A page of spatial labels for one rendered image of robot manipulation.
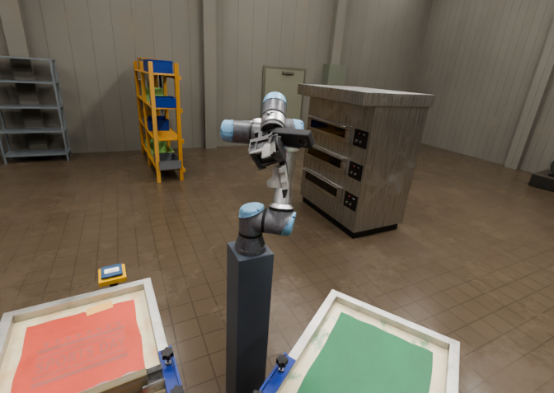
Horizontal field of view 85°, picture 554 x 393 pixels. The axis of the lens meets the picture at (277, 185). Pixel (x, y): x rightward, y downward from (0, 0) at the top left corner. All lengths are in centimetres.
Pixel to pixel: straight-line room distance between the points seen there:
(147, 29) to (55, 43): 182
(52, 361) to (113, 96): 695
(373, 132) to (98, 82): 616
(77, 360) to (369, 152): 327
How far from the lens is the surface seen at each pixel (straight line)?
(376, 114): 373
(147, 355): 145
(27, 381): 154
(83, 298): 174
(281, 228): 139
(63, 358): 155
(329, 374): 138
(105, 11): 809
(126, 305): 168
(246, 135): 101
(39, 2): 818
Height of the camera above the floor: 202
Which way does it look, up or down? 20 degrees down
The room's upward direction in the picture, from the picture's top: 4 degrees clockwise
